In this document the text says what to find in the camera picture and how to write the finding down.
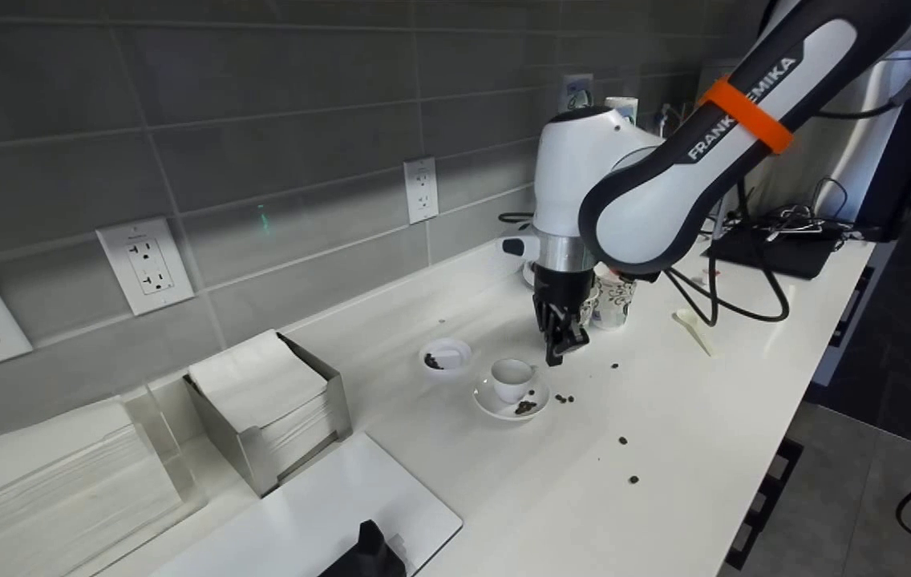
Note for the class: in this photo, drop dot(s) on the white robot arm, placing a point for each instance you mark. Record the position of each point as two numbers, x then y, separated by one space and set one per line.
615 192

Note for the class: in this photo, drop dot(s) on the white wall outlet far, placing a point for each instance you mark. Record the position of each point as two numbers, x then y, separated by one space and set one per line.
423 189

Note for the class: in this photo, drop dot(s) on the patterned paper cup rear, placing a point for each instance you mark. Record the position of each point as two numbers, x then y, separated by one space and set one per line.
608 302

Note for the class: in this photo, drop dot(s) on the small white dish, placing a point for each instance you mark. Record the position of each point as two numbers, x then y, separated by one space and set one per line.
444 358

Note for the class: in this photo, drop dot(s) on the black mat with items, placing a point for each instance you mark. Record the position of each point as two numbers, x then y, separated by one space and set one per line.
781 245

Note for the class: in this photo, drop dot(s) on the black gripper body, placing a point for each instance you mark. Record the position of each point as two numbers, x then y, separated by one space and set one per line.
561 300

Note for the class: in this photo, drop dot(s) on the tall paper cup stack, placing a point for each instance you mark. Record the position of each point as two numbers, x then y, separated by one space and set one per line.
575 92

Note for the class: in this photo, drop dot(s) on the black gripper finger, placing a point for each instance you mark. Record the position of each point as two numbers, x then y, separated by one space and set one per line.
552 355
580 333

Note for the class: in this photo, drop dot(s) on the white tea cup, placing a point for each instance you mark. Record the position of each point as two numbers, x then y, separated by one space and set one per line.
513 378

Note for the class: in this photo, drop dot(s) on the white plastic spoon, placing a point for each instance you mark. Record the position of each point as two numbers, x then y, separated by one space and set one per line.
692 324

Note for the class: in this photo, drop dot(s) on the white wall outlet near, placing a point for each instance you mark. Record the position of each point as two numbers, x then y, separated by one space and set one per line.
145 263

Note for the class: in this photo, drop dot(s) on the white tray with black object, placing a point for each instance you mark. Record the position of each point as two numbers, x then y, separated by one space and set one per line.
312 517

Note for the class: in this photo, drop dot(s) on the white wall outlet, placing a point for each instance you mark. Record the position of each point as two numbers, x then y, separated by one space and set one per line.
423 189
145 263

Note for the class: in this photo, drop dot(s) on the steel napkin dispenser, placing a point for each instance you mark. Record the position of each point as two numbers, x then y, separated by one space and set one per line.
267 405

